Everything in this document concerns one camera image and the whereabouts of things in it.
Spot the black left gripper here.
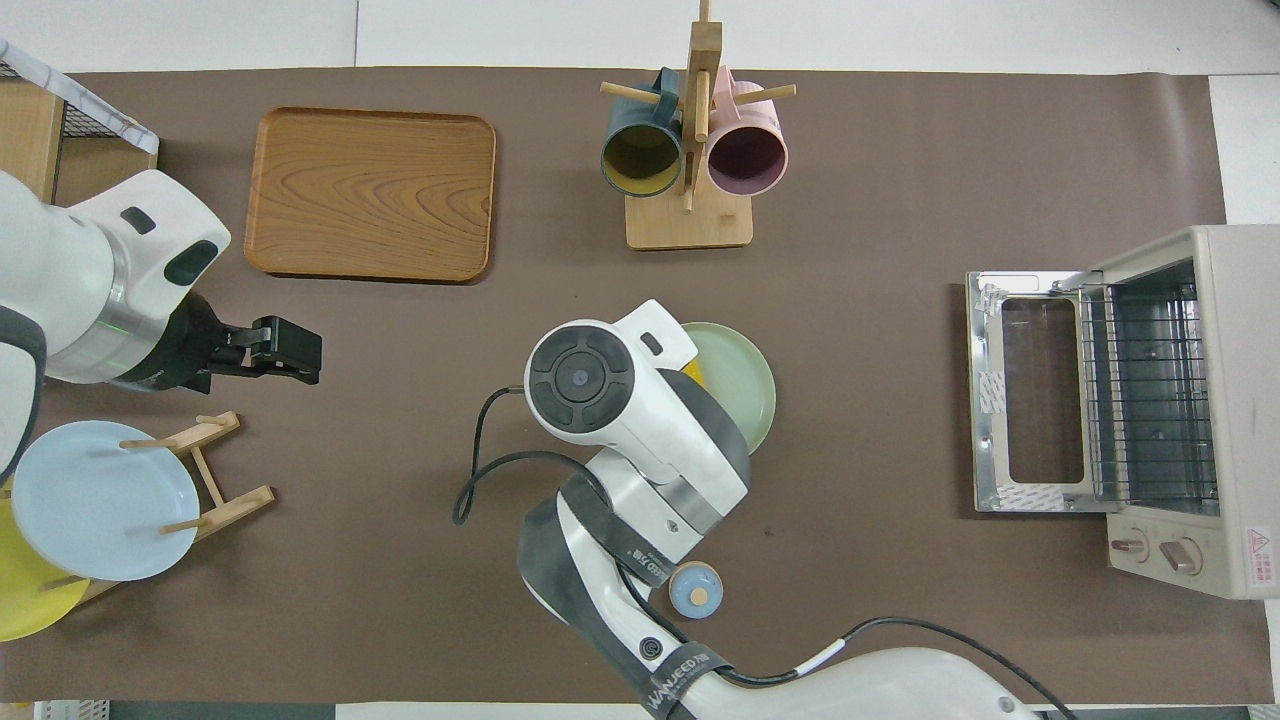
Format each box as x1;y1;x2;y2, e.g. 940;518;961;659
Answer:
130;295;323;394

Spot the pale green plate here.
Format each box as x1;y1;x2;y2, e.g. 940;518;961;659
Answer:
680;322;777;457

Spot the beige toaster oven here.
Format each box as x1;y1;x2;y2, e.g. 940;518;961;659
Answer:
965;225;1280;601

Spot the wooden plate rack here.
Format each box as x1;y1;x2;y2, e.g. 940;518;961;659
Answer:
60;411;276;603

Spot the brown wooden tray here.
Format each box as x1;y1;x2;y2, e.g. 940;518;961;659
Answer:
244;107;498;285

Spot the light blue plate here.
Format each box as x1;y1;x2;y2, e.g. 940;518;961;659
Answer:
12;420;201;583

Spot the white checked cloth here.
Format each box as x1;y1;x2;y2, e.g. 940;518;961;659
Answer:
0;38;159;156

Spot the light wooden shelf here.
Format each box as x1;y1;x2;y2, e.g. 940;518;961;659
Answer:
0;80;158;206

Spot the yellow plate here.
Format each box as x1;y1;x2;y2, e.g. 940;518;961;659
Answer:
0;490;91;643

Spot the dark blue mug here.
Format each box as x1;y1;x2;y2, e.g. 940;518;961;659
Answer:
600;68;687;199

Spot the wooden mug tree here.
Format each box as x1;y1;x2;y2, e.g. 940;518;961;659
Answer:
600;0;798;251

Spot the blue service bell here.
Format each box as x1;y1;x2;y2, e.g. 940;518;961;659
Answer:
669;561;724;619

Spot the pink mug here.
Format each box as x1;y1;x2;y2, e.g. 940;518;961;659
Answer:
706;66;790;198

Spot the brown table mat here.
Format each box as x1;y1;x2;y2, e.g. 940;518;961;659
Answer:
0;68;1271;706

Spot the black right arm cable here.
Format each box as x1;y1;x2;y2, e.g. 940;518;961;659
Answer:
452;385;1079;720

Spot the black wire basket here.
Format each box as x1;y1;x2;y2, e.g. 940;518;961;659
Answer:
0;60;126;141

